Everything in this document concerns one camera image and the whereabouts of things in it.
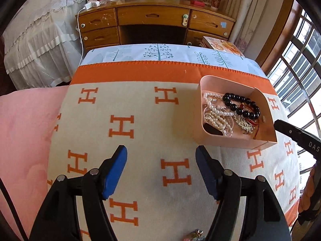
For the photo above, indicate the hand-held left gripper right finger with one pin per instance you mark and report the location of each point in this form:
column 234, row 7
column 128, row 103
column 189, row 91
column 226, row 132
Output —
column 208, row 173

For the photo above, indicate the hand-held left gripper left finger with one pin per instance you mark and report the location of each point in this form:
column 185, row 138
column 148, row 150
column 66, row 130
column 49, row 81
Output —
column 114, row 175

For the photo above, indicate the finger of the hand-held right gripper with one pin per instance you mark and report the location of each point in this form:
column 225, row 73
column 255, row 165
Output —
column 296, row 136

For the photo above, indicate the pink box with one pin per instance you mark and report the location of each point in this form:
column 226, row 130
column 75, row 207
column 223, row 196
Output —
column 265, row 130

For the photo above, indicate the pink smart watch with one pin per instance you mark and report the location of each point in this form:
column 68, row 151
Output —
column 213, row 130

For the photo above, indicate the silver leaf brooch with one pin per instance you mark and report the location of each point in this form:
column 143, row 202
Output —
column 244, row 125

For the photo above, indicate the person's right hand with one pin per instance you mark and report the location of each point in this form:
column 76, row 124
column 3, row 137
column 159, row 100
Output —
column 308, row 193

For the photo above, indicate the blue flower earring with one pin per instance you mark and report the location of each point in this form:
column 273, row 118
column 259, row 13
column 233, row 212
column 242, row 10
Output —
column 198, row 234

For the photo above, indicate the barred window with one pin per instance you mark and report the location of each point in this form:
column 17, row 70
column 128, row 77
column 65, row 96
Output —
column 301, row 67

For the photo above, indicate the orange patterned blanket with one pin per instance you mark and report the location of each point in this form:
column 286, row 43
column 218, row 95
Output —
column 140, row 110

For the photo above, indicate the pink quilt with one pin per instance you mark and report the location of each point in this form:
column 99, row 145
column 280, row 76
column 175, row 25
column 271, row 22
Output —
column 25, row 130

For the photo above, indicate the orange printed box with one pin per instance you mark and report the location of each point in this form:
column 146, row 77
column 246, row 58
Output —
column 223, row 46

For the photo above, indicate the beige curtain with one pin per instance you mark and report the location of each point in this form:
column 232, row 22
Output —
column 253, row 17

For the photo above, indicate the white lace furniture cover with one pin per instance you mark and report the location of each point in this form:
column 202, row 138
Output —
column 37, row 42

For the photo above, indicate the green drawer latch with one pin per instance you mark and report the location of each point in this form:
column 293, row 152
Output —
column 185, row 20

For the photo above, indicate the paper cup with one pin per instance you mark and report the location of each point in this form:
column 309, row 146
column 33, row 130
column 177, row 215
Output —
column 216, row 1

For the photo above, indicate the wooden desk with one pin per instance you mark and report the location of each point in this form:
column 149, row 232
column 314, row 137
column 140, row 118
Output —
column 153, row 15

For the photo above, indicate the red flat case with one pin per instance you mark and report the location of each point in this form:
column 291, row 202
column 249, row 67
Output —
column 197, row 3

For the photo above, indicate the white charger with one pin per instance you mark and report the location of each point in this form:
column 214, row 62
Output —
column 92, row 4

